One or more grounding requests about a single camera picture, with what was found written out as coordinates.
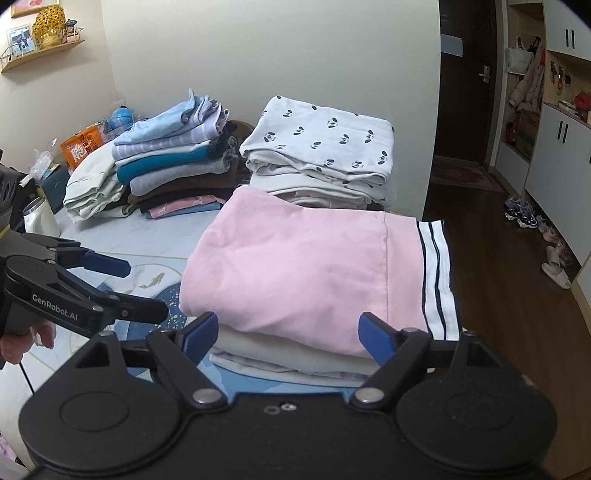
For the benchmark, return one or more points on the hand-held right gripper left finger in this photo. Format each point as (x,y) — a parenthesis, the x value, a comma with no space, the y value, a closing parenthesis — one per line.
(201,334)

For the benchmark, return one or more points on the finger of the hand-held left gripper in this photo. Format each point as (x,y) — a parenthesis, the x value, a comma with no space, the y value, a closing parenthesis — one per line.
(143,310)
(108,265)

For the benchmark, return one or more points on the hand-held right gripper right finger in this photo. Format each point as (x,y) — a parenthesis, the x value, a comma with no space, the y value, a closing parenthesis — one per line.
(376,334)

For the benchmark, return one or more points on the pink sweater with striped hem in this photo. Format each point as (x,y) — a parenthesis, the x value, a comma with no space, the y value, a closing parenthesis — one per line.
(300,267)

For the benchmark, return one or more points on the stack of folded clothes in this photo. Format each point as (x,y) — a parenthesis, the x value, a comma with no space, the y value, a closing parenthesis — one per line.
(175,159)

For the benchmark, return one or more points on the person's left hand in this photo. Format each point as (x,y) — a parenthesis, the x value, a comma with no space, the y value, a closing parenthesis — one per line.
(16,348)

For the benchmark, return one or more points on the blue printed bed sheet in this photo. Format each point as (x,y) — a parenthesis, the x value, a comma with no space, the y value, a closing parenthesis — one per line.
(152,240)

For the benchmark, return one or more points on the lilac striped folded garment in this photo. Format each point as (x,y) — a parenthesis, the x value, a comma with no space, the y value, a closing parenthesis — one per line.
(258,367)

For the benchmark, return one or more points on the white insulated cup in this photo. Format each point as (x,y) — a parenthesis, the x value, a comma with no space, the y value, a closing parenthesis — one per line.
(41,221)

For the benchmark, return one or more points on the cream folded garment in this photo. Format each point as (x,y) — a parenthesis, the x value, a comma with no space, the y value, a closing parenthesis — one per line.
(277,346)

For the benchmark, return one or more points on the off-white folded garment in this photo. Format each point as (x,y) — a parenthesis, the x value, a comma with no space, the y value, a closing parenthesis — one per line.
(92,184)

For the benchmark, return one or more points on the teal storage box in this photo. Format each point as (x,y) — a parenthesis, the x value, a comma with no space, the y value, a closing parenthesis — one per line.
(55,187)

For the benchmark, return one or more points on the orange snack packet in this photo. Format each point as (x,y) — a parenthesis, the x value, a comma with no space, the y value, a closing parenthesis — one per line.
(78,150)

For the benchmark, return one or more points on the clear plastic wrap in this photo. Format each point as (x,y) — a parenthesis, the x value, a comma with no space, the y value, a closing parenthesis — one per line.
(41,161)

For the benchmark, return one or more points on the blue globe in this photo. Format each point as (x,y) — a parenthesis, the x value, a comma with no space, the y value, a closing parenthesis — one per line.
(121,117)

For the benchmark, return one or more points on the grey white folded cloth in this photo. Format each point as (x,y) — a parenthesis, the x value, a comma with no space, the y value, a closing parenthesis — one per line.
(314,191)

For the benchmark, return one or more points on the patterned door mat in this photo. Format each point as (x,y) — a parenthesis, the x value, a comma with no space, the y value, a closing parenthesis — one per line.
(466,177)

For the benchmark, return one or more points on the black white sneaker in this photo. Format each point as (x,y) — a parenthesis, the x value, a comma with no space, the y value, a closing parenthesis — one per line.
(524,218)
(517,203)

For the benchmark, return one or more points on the beige slipper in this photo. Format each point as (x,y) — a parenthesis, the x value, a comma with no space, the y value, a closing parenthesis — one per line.
(556,276)
(559,254)

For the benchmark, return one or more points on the pink slipper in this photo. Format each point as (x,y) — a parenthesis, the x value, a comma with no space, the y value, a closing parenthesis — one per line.
(550,233)

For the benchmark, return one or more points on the white panda print blanket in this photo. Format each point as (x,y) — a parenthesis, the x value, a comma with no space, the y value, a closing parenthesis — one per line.
(323,134)

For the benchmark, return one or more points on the golden tree ornament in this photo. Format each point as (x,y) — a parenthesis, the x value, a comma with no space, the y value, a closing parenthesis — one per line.
(48,25)

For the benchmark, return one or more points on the dark wooden door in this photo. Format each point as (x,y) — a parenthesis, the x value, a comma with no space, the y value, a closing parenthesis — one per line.
(466,101)

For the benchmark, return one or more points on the cardboard box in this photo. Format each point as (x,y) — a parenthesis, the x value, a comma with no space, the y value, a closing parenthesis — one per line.
(526,134)

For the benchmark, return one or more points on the white cabinet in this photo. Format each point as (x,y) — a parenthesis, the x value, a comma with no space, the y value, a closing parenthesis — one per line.
(551,152)

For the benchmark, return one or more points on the pink hanging jacket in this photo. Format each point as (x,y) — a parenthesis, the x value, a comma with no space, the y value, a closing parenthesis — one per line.
(526,87)

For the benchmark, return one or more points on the white paper sign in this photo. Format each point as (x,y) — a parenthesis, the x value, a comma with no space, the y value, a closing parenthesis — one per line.
(451,46)

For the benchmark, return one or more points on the white hanging bag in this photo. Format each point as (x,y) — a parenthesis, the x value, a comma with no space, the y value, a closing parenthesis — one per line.
(517,60)

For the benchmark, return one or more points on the wooden wall shelf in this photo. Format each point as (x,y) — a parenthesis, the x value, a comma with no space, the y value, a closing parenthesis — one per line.
(46,51)

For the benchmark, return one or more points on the small photo frame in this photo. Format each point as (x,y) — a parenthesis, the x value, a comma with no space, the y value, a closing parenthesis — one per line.
(19,40)

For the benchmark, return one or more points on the framed wall picture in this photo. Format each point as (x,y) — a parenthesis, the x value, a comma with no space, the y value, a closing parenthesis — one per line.
(34,7)

